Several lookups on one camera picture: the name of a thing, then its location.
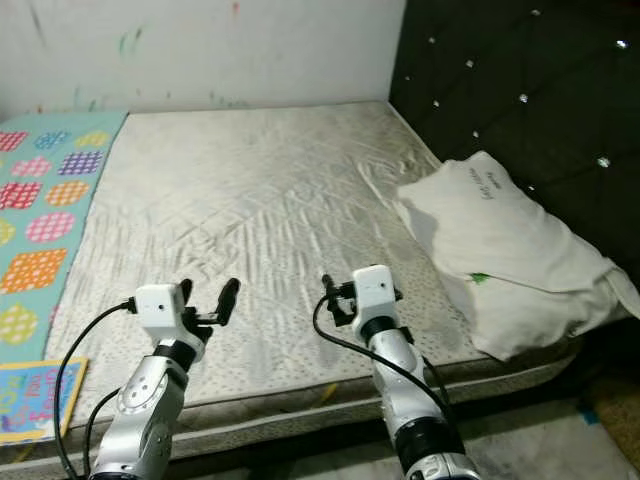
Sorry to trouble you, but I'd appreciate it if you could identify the white pillow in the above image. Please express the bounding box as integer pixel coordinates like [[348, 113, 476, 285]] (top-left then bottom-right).
[[395, 150, 640, 363]]

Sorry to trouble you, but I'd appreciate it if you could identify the colourful children's board book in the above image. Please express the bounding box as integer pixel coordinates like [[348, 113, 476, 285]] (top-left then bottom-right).
[[0, 358, 89, 446]]

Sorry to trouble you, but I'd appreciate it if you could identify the grey quilted mattress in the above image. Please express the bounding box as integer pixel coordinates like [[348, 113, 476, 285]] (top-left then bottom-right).
[[0, 100, 586, 466]]

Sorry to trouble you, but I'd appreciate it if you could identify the black tufted headboard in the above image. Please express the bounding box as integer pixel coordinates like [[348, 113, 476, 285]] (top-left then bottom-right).
[[388, 0, 640, 261]]

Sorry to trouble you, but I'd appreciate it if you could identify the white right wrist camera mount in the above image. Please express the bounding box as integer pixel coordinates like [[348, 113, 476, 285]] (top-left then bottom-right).
[[352, 264, 397, 323]]

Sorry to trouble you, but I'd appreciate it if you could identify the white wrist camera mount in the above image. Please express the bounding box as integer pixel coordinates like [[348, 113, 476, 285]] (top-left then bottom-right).
[[352, 264, 397, 323], [135, 284, 196, 346]]

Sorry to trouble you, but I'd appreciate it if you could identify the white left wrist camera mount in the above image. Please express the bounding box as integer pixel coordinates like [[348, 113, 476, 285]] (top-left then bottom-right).
[[135, 284, 196, 346]]

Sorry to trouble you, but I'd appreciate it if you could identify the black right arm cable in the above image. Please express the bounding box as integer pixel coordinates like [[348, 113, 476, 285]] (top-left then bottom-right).
[[312, 295, 456, 421]]

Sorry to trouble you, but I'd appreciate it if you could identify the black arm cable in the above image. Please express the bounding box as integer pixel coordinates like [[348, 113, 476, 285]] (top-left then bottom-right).
[[53, 298, 141, 480], [312, 295, 456, 421]]

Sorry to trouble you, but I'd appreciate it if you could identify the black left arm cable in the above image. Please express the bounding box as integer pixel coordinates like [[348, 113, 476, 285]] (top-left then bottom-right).
[[53, 298, 141, 480]]

